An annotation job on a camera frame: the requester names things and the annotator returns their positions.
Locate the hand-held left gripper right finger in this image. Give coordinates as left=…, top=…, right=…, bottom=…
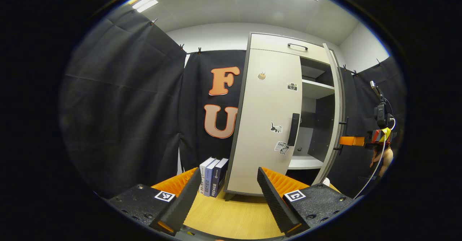
left=257, top=167, right=356, bottom=237

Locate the grey-blue book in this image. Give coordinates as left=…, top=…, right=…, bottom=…
left=204, top=159, right=221, bottom=197

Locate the white cable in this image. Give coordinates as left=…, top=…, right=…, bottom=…
left=354, top=118, right=396, bottom=200

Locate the beige cabinet door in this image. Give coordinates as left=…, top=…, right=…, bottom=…
left=227, top=48, right=303, bottom=195
left=312, top=43, right=350, bottom=185

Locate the navy book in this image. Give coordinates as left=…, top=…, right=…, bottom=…
left=210, top=158, right=229, bottom=198

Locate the white book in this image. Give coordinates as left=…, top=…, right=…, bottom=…
left=200, top=157, right=216, bottom=194

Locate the beige double-door shoe cabinet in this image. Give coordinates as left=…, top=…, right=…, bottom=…
left=224, top=32, right=349, bottom=202

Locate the black backdrop cloth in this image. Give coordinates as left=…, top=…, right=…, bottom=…
left=60, top=5, right=406, bottom=200

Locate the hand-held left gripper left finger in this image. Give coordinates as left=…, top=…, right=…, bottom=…
left=105, top=167, right=202, bottom=236

